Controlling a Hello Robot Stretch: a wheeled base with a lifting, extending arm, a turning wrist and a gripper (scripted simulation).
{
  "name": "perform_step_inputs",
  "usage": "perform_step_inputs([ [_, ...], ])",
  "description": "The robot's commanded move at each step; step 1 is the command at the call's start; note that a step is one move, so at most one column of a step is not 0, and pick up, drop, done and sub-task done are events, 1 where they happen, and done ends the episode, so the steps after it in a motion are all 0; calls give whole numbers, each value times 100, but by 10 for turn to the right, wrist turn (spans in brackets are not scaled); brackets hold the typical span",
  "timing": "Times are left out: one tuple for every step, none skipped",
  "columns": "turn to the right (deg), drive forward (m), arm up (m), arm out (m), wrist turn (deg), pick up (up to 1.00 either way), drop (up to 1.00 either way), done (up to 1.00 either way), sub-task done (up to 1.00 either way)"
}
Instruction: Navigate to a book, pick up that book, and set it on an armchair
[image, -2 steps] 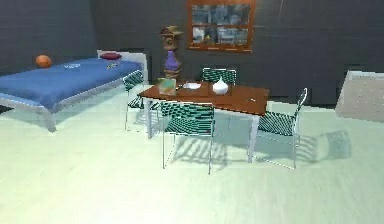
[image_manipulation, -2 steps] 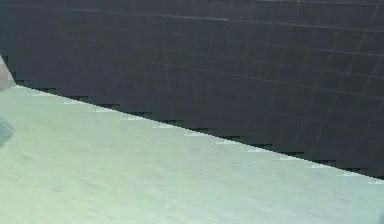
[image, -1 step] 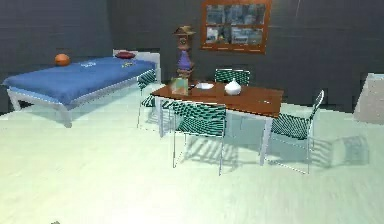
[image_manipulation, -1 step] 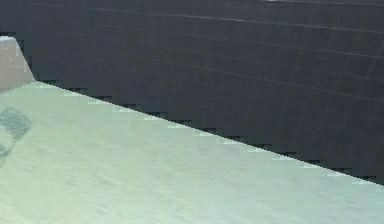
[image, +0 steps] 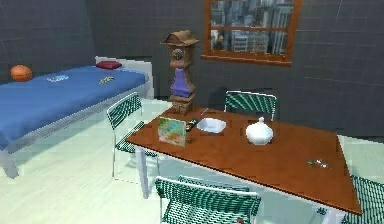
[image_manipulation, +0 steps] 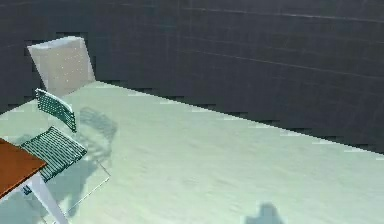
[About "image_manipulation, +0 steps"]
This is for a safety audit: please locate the white room door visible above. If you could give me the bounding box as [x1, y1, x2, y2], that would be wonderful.
[26, 35, 97, 99]

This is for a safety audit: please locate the green mesh chair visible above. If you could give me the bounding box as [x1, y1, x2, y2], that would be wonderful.
[19, 87, 111, 214]

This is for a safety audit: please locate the brown table with white legs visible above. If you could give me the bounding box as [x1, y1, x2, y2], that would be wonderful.
[0, 137, 70, 224]

